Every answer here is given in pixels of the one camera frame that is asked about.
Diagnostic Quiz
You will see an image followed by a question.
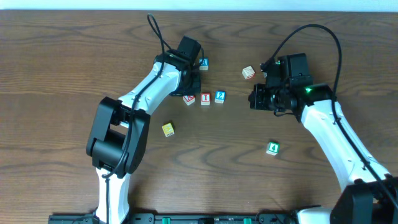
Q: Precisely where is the red letter A block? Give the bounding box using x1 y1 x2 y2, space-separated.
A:
182 95 196 106

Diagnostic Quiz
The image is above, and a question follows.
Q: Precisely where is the red letter I block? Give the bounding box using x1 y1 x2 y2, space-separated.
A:
200 93 211 106

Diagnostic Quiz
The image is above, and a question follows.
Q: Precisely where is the blue number 2 block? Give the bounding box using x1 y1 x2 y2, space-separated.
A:
215 91 226 104

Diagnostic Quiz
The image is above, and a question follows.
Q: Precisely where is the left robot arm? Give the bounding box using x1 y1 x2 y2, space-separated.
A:
86 50 200 223

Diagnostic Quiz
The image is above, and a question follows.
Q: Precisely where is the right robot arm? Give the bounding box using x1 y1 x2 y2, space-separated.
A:
248 84 397 223

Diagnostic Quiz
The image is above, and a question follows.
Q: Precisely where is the blue letter P block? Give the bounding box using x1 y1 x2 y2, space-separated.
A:
199 58 209 70

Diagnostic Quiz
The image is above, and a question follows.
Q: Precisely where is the white block red print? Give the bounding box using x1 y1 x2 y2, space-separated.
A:
242 66 255 80

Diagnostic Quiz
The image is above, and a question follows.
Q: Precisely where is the yellow wooden block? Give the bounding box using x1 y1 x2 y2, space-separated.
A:
162 123 175 137

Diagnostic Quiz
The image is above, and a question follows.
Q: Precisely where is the green number 4 block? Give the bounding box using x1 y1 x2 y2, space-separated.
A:
266 142 280 156

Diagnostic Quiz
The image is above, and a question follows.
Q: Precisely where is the right black cable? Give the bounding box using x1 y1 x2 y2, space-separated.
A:
259 24 398 209

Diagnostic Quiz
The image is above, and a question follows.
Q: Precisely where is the black cable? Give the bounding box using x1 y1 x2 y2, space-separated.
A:
259 24 398 209
101 12 206 224

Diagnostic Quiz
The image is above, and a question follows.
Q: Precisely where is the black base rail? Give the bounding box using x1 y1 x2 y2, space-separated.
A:
48 205 330 224

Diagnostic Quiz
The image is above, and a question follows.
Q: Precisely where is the left black cable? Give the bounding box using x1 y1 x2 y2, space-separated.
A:
101 12 206 224

